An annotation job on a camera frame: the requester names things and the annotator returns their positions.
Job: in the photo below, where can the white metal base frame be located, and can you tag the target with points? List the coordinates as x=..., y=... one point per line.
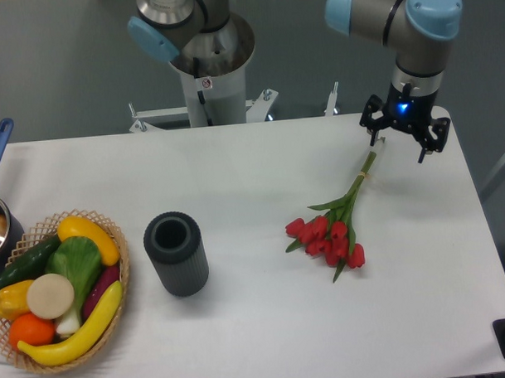
x=256, y=110

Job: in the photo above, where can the red tulip bouquet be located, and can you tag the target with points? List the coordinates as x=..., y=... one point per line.
x=330, y=234

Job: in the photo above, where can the yellow banana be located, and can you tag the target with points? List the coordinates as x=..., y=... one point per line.
x=85, y=338

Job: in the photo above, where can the orange fruit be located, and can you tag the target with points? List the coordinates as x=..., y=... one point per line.
x=32, y=330

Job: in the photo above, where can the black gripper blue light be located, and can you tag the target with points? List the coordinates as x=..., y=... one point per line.
x=409, y=114

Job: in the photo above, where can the dark grey ribbed vase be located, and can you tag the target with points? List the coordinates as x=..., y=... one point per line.
x=174, y=244

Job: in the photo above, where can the purple eggplant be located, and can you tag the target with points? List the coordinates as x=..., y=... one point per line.
x=106, y=278

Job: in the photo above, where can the white furniture piece right edge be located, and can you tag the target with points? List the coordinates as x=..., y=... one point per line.
x=494, y=179

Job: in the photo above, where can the woven wicker basket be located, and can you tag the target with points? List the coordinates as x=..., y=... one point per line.
x=36, y=234

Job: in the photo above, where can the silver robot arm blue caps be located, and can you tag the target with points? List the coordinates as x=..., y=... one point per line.
x=421, y=32

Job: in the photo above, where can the green cucumber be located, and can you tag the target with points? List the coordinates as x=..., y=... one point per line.
x=31, y=264

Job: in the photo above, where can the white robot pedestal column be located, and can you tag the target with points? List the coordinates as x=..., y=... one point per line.
x=212, y=71

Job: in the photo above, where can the beige round disc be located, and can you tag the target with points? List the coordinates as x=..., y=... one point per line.
x=50, y=296

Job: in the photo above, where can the yellow squash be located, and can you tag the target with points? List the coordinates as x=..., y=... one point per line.
x=73, y=226

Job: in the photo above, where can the green leafy bok choy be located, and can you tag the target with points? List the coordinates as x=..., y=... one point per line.
x=78, y=260

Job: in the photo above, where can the yellow bell pepper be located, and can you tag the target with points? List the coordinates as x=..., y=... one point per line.
x=13, y=300

